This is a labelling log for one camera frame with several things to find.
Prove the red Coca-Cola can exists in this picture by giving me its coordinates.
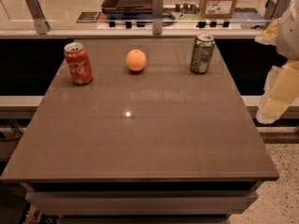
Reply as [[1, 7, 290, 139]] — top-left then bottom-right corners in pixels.
[[64, 42, 93, 85]]

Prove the right metal railing post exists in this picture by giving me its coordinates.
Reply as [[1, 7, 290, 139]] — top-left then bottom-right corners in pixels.
[[263, 0, 291, 25]]

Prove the orange fruit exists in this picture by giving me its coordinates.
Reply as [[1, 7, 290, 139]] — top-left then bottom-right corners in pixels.
[[126, 49, 147, 72]]

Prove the left metal railing post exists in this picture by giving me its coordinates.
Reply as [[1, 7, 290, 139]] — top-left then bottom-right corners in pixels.
[[25, 0, 50, 35]]

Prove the dark open tray box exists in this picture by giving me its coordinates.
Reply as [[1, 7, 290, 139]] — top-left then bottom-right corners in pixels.
[[101, 0, 163, 15]]

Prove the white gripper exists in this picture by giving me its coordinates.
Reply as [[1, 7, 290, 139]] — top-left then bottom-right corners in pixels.
[[255, 0, 299, 124]]

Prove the grey table drawer unit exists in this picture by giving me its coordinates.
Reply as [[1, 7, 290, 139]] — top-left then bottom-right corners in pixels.
[[26, 190, 258, 218]]

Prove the middle metal railing post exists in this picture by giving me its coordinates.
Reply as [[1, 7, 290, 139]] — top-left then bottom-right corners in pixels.
[[152, 0, 164, 35]]

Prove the cardboard box with label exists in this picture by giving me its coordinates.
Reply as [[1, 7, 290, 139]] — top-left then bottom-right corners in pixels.
[[199, 0, 237, 19]]

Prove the metal railing post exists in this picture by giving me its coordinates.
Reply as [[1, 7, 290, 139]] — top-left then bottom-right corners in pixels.
[[263, 0, 291, 25], [152, 0, 164, 35], [25, 0, 50, 35]]

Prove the green soda can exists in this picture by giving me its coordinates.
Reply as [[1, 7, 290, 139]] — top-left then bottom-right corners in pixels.
[[191, 34, 215, 74]]

